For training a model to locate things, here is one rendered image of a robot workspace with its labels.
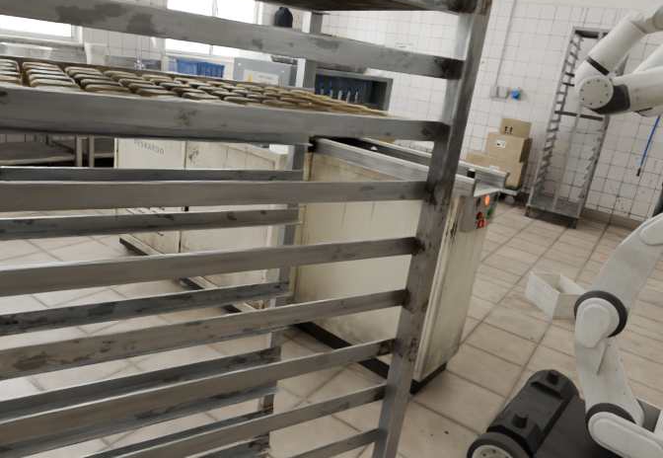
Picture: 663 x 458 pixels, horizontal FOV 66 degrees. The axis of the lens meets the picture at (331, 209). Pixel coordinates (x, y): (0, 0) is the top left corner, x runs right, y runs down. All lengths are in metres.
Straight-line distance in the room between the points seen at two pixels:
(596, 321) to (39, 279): 1.47
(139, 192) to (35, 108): 0.13
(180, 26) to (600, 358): 1.52
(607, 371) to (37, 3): 1.68
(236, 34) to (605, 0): 5.66
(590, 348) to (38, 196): 1.53
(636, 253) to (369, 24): 5.69
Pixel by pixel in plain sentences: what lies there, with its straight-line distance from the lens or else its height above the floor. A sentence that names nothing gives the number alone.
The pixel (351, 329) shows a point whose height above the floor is 0.16.
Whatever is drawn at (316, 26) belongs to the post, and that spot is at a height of 1.28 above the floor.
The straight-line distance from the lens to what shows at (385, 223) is 1.98.
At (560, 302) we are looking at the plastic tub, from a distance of 3.19.
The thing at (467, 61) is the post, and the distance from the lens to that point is 0.75.
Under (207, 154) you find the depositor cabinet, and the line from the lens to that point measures 2.40.
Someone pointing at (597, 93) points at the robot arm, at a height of 1.23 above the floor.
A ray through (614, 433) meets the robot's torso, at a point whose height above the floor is 0.29.
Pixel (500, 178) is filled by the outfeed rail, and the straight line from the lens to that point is 2.07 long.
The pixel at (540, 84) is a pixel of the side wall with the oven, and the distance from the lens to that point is 6.13.
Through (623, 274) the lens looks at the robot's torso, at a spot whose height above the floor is 0.75.
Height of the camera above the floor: 1.22
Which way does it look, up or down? 16 degrees down
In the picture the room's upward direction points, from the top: 8 degrees clockwise
